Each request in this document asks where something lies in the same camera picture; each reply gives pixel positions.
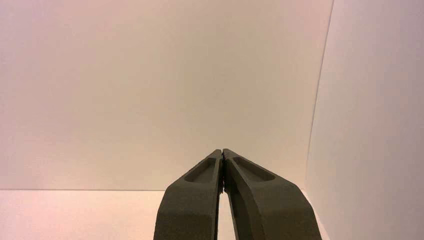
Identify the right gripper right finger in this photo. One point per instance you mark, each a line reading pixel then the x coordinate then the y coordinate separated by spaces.
pixel 275 212

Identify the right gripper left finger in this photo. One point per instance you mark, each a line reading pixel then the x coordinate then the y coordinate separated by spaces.
pixel 190 208

